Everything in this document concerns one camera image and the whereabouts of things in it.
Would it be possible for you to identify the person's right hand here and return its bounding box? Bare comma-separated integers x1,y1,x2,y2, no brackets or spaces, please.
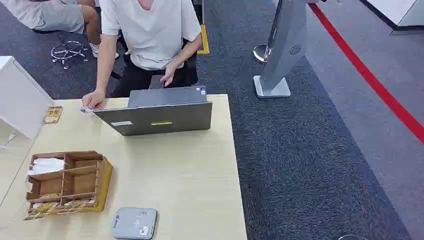
81,89,106,111

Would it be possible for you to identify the person's left hand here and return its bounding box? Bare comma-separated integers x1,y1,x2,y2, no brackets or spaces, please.
159,64,177,88

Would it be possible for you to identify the grey laptop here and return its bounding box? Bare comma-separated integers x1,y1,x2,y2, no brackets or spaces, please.
93,85,213,137

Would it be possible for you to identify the brown gold printed card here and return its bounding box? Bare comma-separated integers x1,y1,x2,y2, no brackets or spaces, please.
43,105,63,125

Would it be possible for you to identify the person in white shirt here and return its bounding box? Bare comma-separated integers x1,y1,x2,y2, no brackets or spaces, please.
81,0,203,110

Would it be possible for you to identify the chrome chair base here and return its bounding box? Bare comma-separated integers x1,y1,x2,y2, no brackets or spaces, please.
50,40,90,71

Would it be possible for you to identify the white partition panel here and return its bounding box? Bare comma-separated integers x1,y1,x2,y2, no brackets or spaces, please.
0,55,56,149

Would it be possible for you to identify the white cards stack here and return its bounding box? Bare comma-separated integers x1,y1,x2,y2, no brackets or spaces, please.
27,157,66,176

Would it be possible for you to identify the wooden compartment box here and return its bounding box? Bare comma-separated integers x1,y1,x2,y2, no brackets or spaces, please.
23,150,114,222

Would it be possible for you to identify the chrome stanchion base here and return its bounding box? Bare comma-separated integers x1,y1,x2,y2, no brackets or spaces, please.
253,43,273,65

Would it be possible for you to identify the person in grey shorts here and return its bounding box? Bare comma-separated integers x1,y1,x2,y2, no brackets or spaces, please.
0,0,120,60

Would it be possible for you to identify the printed brown cards stack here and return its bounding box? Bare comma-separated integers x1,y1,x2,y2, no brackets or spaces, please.
24,198,97,221

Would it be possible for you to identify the grey kiosk stand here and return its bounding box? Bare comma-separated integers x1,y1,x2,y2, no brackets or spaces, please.
253,0,309,99

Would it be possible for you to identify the grey card reader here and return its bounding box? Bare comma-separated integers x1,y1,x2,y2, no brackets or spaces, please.
111,207,159,240

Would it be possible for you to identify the red floor tape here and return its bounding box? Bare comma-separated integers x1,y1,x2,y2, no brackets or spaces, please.
308,2,424,145

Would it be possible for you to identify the white cabinet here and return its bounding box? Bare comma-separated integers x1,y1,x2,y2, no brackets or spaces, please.
359,0,424,36

